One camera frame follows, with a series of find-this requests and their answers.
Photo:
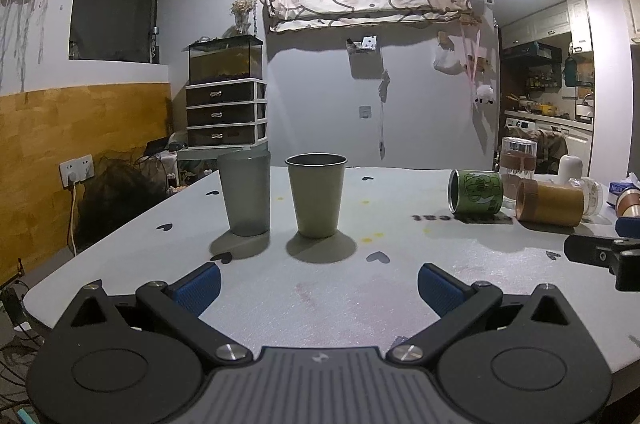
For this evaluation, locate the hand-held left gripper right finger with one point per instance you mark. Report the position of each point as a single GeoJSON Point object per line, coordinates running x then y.
{"type": "Point", "coordinates": [440, 291]}

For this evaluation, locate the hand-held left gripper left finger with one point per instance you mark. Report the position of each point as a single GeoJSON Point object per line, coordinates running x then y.
{"type": "Point", "coordinates": [197, 291]}

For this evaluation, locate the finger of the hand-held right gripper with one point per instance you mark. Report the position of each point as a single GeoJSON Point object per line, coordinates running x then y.
{"type": "Point", "coordinates": [590, 251]}

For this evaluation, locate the green printed cup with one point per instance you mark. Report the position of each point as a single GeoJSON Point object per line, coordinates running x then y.
{"type": "Point", "coordinates": [480, 191]}

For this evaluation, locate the translucent grey plastic cup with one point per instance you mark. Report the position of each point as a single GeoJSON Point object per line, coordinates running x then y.
{"type": "Point", "coordinates": [245, 199]}

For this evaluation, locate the glass cup with brown sleeve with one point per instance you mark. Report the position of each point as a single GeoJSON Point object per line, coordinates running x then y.
{"type": "Point", "coordinates": [519, 163]}

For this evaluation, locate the blue object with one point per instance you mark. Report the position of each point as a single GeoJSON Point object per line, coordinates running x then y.
{"type": "Point", "coordinates": [629, 228]}

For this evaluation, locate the clear glass jar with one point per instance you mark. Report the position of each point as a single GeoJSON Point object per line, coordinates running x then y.
{"type": "Point", "coordinates": [594, 196]}

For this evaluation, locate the copper tape roll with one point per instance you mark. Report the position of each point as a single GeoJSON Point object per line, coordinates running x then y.
{"type": "Point", "coordinates": [629, 204]}

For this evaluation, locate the tissue pack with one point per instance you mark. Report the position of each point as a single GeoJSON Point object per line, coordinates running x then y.
{"type": "Point", "coordinates": [622, 185]}

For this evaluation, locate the white rounded bottle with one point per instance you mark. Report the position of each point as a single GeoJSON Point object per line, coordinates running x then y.
{"type": "Point", "coordinates": [571, 168]}

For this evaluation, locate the white washing machine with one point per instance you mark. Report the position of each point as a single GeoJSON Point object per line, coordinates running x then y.
{"type": "Point", "coordinates": [575, 143]}

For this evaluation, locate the chair with draped clothes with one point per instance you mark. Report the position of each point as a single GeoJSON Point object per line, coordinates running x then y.
{"type": "Point", "coordinates": [542, 146]}

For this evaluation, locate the dark fluffy bundle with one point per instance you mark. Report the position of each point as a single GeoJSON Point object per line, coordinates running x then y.
{"type": "Point", "coordinates": [122, 199]}

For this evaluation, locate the black laptop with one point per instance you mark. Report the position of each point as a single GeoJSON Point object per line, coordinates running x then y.
{"type": "Point", "coordinates": [156, 147]}

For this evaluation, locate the white plastic drawer unit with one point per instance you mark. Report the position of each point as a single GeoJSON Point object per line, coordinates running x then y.
{"type": "Point", "coordinates": [225, 113]}

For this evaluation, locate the white hanging plush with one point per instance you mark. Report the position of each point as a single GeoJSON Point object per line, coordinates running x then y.
{"type": "Point", "coordinates": [484, 95]}

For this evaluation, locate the black kitchen shelf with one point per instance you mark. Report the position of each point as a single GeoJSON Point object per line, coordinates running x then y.
{"type": "Point", "coordinates": [532, 56]}

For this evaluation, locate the white plastic bag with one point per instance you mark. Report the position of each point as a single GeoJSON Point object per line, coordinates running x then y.
{"type": "Point", "coordinates": [446, 59]}

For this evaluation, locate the glass fish tank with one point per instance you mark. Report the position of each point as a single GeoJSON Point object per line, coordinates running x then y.
{"type": "Point", "coordinates": [225, 61]}

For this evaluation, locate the dried flowers in vase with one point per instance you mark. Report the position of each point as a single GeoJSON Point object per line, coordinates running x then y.
{"type": "Point", "coordinates": [243, 11]}

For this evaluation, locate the white wall socket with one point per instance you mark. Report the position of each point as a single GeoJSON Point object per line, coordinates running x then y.
{"type": "Point", "coordinates": [76, 171]}

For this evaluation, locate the white kitchen wall cabinet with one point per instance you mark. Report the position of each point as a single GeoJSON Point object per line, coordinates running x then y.
{"type": "Point", "coordinates": [550, 21]}

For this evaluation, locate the metal wall bracket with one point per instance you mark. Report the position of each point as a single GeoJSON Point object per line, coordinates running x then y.
{"type": "Point", "coordinates": [362, 43]}

